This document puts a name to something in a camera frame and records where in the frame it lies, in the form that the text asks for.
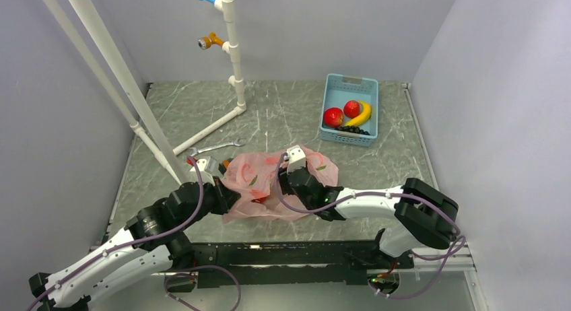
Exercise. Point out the dark fake grape bunch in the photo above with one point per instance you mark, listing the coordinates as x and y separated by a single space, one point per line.
352 129

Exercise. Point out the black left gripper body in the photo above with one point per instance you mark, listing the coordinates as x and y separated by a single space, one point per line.
215 201

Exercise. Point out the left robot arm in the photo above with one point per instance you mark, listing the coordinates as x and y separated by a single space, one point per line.
156 231

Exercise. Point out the silver open-end wrench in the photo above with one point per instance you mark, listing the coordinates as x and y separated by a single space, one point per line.
239 142

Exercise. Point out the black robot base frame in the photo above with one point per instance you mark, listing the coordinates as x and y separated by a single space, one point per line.
351 262

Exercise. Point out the large red fake apple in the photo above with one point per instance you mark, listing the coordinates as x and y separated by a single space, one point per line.
333 117

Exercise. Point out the white diagonal support pole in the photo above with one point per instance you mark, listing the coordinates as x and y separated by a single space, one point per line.
146 127

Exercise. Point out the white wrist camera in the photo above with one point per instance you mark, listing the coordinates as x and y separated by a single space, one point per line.
207 167
296 158

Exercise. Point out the small red fake fruit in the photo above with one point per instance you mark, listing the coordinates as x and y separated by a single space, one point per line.
259 200

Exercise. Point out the yellow fake banana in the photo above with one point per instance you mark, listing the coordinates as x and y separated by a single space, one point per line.
363 117

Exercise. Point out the orange hook on pipe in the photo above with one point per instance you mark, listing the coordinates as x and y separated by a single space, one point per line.
207 42

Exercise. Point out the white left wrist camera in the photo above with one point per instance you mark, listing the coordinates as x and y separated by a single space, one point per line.
207 167

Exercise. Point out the black orange hex key set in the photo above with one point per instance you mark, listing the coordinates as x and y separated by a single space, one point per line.
223 167

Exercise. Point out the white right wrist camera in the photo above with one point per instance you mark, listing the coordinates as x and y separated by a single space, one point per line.
296 158

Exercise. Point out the red fake peach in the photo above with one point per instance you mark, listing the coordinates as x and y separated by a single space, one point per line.
352 109

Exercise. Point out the light blue plastic basket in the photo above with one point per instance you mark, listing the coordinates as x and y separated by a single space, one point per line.
340 89

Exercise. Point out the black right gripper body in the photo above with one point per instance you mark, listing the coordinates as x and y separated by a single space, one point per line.
285 186

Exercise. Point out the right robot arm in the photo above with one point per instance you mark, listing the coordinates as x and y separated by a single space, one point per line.
422 215

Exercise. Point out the pink plastic bag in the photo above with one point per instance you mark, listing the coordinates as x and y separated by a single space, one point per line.
252 175

